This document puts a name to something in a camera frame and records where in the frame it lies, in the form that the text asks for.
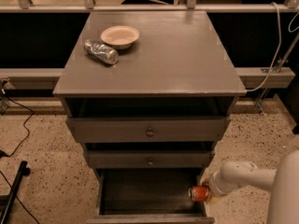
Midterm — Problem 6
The red coke can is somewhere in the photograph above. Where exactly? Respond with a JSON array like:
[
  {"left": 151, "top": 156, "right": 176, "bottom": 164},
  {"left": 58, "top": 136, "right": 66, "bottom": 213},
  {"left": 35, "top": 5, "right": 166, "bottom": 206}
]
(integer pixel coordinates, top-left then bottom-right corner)
[{"left": 188, "top": 186, "right": 209, "bottom": 202}]

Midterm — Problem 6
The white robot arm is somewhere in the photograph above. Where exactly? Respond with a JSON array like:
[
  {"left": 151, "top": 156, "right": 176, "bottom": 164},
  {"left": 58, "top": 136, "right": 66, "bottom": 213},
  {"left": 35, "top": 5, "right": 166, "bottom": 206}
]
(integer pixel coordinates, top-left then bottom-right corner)
[{"left": 202, "top": 150, "right": 299, "bottom": 224}]

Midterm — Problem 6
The bottom grey drawer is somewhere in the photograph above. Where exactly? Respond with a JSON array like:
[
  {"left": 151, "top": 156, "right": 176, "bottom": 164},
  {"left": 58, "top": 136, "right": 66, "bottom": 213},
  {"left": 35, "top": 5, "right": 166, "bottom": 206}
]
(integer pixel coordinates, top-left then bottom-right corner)
[{"left": 86, "top": 168, "right": 215, "bottom": 224}]

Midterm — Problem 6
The grey drawer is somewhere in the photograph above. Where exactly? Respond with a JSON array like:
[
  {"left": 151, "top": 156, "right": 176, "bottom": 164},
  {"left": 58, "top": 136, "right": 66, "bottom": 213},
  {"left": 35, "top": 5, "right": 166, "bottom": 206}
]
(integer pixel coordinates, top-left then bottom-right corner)
[
  {"left": 83, "top": 150, "right": 214, "bottom": 169},
  {"left": 86, "top": 168, "right": 215, "bottom": 224},
  {"left": 66, "top": 117, "right": 230, "bottom": 143}
]

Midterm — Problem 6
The top grey drawer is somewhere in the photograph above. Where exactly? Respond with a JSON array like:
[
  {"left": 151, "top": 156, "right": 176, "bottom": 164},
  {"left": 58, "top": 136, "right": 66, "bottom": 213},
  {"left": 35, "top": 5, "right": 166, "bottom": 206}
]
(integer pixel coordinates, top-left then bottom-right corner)
[{"left": 66, "top": 117, "right": 230, "bottom": 143}]

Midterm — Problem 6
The middle grey drawer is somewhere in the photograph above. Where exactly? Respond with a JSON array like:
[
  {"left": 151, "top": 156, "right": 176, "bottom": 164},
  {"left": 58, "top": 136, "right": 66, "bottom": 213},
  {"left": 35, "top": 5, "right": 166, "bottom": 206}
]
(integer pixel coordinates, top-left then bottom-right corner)
[{"left": 83, "top": 150, "right": 214, "bottom": 169}]

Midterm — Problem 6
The grey drawer cabinet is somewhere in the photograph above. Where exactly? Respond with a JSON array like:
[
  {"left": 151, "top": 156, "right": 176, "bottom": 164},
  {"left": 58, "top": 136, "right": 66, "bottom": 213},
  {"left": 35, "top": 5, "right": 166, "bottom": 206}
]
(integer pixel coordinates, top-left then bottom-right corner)
[{"left": 54, "top": 11, "right": 245, "bottom": 224}]

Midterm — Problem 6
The silver crushed can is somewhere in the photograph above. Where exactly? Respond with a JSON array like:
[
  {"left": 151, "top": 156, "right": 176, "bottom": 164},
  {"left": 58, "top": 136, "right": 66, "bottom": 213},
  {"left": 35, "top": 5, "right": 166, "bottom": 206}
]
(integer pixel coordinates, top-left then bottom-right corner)
[{"left": 83, "top": 39, "right": 119, "bottom": 65}]

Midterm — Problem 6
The white paper bowl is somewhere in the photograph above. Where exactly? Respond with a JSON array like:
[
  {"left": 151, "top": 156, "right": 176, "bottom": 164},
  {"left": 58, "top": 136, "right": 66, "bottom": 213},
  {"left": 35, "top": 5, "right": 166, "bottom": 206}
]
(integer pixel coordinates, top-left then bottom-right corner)
[{"left": 100, "top": 26, "right": 139, "bottom": 49}]

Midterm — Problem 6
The black stand leg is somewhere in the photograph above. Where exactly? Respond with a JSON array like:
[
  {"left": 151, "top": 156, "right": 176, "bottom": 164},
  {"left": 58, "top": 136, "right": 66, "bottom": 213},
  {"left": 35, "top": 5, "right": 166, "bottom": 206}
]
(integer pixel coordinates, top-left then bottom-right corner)
[{"left": 0, "top": 161, "right": 30, "bottom": 224}]

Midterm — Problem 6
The black cable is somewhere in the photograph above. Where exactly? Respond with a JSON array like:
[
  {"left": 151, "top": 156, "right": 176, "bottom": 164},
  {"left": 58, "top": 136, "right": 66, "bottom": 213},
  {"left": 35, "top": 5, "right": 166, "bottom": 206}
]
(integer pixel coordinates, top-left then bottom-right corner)
[{"left": 0, "top": 91, "right": 36, "bottom": 159}]

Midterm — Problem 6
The metal railing frame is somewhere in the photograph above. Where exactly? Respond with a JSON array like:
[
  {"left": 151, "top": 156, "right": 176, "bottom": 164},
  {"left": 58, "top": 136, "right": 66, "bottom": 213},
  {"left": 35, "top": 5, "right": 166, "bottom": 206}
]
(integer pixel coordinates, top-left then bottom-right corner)
[{"left": 1, "top": 0, "right": 298, "bottom": 95}]

